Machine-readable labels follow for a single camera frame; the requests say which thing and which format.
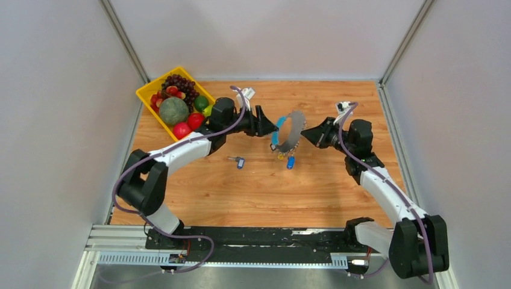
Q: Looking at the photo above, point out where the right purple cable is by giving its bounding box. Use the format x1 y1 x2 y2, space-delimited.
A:
337 102 434 285

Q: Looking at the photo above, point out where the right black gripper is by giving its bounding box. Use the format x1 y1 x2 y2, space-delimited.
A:
300 117 354 157

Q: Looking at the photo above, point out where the light green apple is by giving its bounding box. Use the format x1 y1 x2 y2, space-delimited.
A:
202 105 213 117

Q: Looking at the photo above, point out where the green melon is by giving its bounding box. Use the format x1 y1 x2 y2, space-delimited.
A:
159 97 190 126

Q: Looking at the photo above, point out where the loose key blue tag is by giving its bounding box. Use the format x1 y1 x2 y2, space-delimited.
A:
227 157 245 169

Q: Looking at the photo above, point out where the metal key plate blue handle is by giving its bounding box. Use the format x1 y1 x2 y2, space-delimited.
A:
271 111 306 155

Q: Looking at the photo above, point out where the red pink apple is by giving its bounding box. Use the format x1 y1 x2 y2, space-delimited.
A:
172 122 192 140

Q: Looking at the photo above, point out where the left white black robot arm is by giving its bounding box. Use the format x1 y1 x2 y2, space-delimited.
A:
112 98 278 249

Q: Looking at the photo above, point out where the dark purple grape bunch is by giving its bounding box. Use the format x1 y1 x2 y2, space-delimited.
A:
160 74 199 113

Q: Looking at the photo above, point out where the dark green lime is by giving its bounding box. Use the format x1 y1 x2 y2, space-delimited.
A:
193 95 210 113

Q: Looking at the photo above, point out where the yellow plastic fruit basket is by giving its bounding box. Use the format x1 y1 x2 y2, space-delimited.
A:
136 67 216 141

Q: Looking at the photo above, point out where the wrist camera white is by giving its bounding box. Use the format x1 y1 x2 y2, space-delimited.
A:
236 87 255 111
333 101 358 127

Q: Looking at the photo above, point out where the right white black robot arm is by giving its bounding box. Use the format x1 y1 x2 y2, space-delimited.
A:
301 117 450 279

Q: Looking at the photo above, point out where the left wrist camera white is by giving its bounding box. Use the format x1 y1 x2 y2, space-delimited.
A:
236 87 255 111

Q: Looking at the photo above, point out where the key with blue tag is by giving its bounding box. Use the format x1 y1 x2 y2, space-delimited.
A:
286 155 295 170

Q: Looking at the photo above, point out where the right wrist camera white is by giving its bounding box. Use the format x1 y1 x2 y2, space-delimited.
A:
333 101 358 127

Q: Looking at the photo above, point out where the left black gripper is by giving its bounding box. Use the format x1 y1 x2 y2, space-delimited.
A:
224 106 280 138

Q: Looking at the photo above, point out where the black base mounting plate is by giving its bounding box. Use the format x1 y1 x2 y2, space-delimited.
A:
144 226 372 275

